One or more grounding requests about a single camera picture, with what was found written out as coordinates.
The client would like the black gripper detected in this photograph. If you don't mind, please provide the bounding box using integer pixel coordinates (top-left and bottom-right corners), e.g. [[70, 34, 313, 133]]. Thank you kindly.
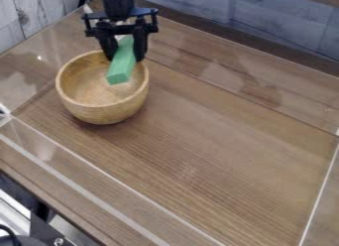
[[82, 7, 158, 62]]

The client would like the green rectangular block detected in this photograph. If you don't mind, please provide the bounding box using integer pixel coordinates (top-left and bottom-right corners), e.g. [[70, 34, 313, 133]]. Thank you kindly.
[[105, 36, 136, 85]]

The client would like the wooden bowl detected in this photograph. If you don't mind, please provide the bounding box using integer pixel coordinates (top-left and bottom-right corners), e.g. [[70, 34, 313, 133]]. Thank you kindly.
[[56, 51, 149, 125]]

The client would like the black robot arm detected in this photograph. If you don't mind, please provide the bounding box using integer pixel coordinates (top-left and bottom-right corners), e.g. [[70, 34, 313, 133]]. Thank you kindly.
[[82, 0, 158, 62]]

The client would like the clear acrylic corner bracket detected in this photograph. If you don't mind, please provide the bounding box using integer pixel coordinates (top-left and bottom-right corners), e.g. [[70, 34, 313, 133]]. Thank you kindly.
[[84, 4, 93, 15]]

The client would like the black metal table frame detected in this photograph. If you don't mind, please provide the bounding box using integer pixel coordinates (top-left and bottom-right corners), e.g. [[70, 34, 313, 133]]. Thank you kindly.
[[0, 173, 74, 246]]

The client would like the black cable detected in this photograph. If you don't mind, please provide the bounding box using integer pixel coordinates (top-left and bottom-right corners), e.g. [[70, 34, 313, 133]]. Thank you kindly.
[[0, 224, 24, 246]]

